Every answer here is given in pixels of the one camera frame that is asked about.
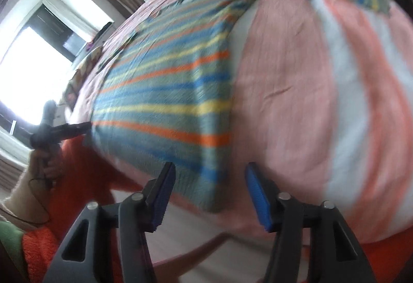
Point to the orange fleece cloth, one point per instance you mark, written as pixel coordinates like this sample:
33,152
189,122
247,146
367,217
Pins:
393,260
84,173

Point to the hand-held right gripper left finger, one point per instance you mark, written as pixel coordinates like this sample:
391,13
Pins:
163,202

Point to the green cloth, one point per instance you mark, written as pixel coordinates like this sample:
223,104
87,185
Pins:
9,237

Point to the striped knit shirt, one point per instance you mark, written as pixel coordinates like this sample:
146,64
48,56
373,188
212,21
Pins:
161,92

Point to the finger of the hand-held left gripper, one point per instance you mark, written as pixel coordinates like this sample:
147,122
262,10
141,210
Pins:
77,130

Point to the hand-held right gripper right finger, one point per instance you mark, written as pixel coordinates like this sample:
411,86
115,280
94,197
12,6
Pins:
259,202

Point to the grey outdoor air conditioner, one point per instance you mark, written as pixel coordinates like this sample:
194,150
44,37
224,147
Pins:
75,44

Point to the patterned pillow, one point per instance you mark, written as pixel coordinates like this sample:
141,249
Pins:
85,66

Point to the person's left hand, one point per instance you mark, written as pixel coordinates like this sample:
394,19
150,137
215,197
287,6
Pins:
48,170

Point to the bright window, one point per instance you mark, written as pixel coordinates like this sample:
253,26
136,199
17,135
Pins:
32,60

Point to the pink striped bed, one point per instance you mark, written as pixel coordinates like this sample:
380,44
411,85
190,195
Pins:
290,76

